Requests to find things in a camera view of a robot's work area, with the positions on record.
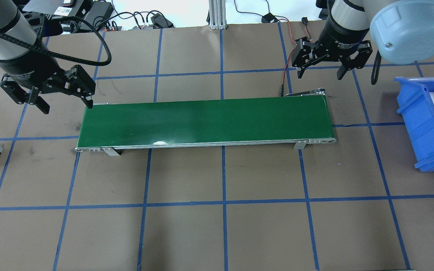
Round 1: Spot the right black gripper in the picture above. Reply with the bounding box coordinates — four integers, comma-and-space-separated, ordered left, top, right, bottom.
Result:
292, 19, 373, 80

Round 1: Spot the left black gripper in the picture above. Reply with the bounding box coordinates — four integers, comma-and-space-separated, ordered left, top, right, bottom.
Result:
0, 44, 96, 114

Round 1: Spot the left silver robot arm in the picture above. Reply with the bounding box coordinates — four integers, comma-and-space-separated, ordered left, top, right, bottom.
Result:
0, 0, 95, 114

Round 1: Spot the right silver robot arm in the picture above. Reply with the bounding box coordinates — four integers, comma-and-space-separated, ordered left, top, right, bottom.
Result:
290, 0, 434, 79

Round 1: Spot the green conveyor belt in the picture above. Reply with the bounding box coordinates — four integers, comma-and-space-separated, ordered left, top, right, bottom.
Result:
75, 94, 336, 156

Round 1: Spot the black power adapter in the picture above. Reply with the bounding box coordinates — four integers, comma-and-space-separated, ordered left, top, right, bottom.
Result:
77, 0, 114, 27

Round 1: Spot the blue plastic bin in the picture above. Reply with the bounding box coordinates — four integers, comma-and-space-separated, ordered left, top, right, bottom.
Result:
396, 77, 434, 172

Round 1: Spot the red black wire cable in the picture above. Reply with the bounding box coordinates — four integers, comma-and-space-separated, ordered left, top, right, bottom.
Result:
234, 0, 312, 97

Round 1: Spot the aluminium frame post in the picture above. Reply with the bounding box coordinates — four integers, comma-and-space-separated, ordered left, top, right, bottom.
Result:
208, 0, 228, 30

